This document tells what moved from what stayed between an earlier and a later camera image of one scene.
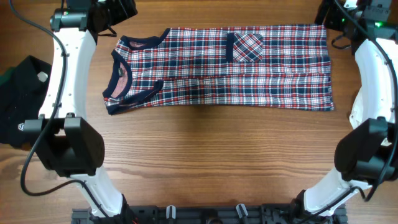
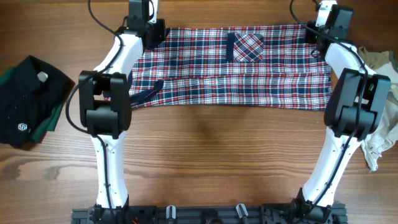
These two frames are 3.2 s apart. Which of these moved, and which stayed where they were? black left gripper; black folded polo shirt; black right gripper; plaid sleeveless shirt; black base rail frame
Moved: black left gripper; black right gripper
Stayed: black base rail frame; black folded polo shirt; plaid sleeveless shirt
